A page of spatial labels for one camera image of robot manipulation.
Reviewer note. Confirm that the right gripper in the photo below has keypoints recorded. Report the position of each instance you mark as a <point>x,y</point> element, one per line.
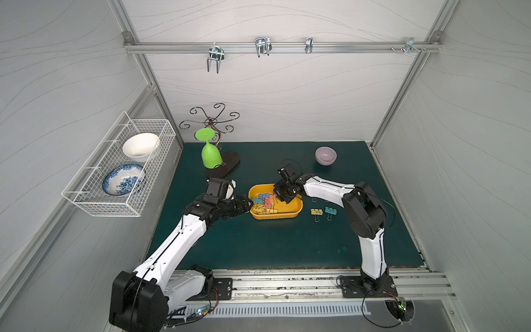
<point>284,190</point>

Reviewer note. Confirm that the yellow plastic storage box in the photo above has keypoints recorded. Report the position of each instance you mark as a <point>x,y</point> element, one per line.
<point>268,206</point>

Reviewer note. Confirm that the blue patterned plate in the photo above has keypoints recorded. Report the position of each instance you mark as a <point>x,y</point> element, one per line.
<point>123,180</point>

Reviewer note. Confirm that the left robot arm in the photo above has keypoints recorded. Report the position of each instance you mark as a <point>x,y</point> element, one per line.
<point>148,299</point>

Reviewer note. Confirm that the green table mat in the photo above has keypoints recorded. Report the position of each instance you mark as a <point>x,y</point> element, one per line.
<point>301,242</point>

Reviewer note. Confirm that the white ceramic bowl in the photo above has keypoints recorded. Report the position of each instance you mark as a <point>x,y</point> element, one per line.
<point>141,146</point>

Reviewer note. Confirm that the round circuit board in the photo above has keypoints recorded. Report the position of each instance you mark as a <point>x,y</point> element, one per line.
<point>402,310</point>

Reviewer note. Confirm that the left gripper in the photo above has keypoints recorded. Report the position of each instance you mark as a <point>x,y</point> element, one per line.
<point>237,204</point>

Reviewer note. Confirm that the double prong metal hook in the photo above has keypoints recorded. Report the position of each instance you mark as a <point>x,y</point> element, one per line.
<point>215,56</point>

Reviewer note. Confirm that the white wire basket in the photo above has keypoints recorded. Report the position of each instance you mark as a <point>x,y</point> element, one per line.
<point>85,189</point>

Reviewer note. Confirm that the yellow binder clip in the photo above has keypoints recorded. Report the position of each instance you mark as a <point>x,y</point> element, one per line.
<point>317,213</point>

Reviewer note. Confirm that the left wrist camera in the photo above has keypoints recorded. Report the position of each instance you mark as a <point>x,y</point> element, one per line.
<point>231,189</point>

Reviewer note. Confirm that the aluminium crossbar rail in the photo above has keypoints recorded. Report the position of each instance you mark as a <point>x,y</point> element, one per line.
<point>298,47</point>

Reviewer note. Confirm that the purple ceramic bowl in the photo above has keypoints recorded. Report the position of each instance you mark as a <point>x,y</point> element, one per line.
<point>325,156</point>

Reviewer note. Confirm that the black metal cup stand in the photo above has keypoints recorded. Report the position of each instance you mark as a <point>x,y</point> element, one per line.
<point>221,127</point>

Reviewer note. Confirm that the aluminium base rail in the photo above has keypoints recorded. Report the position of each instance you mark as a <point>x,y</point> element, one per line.
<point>321,285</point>

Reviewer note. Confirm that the green plastic wine glass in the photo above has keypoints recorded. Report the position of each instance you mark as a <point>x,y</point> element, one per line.
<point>210,154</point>

